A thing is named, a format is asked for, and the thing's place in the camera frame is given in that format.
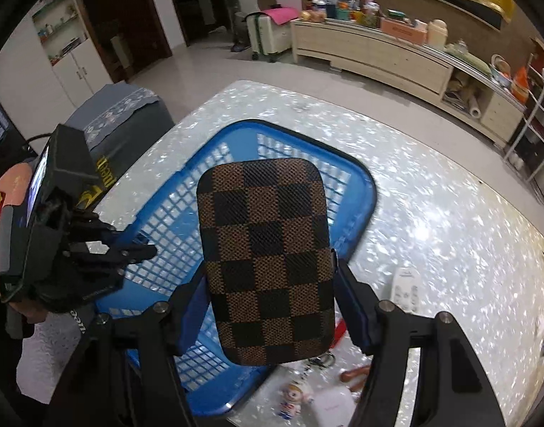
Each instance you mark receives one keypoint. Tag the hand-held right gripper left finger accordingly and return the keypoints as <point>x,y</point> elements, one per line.
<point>195,318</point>

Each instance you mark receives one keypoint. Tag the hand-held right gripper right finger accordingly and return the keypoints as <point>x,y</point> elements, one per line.
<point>353,320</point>

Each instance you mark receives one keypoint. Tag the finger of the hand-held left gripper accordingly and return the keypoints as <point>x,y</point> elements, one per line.
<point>125,253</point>
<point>91,221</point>

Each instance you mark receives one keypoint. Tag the blue plastic basket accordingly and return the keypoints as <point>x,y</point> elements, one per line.
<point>165,213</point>

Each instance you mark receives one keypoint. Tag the white remote control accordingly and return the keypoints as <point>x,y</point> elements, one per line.
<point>407,291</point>

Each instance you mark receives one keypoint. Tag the white power adapter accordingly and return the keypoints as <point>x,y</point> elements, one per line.
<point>332,404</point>

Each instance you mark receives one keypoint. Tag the brown black checkered case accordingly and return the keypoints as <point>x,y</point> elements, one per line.
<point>265,258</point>

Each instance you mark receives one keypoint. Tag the person's left hand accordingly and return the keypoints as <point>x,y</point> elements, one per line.
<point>29,313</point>

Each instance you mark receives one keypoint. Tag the pink orange cushion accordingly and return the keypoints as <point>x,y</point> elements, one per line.
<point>14,187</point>

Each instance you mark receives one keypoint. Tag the grey cloth covered stool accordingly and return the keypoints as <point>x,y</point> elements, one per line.
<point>116,111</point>

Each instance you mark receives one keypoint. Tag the white cupboard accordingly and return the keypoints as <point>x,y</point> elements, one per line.
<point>71,53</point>

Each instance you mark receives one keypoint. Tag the dark wooden door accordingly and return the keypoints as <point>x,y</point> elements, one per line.
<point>129,13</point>

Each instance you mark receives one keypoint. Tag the white paper roll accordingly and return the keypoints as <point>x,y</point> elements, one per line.
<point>475,107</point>

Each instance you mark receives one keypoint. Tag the white suitcase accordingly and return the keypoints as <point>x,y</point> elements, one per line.
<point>267,38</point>

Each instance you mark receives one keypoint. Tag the beige long cabinet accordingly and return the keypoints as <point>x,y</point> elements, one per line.
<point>387,60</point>

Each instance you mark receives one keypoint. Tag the white metal rack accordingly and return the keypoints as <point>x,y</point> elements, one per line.
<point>537,115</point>

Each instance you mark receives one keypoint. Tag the pink cloth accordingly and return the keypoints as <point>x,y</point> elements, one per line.
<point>281,13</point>

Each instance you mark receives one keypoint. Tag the orange bag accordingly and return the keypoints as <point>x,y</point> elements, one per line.
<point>520,84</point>

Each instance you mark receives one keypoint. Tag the orange cardboard box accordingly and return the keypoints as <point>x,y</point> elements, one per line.
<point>403,30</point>

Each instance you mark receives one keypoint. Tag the cream lidded jar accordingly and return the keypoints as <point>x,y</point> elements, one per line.
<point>436,33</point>

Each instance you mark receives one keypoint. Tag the cluster of bottles and packets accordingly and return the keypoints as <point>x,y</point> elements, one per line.
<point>338,6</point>

